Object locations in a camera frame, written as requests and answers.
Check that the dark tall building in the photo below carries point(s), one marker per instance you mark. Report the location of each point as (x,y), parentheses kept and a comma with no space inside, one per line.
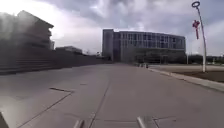
(30,31)

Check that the dark bare ground bed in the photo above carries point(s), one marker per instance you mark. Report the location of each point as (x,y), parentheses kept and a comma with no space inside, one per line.
(206,75)

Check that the grey glass-fronted building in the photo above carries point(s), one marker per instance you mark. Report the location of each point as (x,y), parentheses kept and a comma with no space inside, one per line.
(146,45)

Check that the red hanging ornament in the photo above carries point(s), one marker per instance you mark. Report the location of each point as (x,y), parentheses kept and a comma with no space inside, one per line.
(196,26)

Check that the grey paved plaza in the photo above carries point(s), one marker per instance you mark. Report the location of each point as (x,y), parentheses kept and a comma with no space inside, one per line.
(133,96)

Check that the pale kerb strip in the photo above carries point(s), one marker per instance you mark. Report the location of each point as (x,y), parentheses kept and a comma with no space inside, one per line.
(190,79)

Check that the robot's own part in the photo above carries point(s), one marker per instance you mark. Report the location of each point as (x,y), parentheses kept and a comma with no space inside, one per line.
(78,124)
(141,122)

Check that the long dark wall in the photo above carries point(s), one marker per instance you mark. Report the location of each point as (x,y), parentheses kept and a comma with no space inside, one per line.
(43,60)

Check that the low distant building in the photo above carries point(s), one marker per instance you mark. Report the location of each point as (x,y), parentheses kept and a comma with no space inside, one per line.
(69,50)

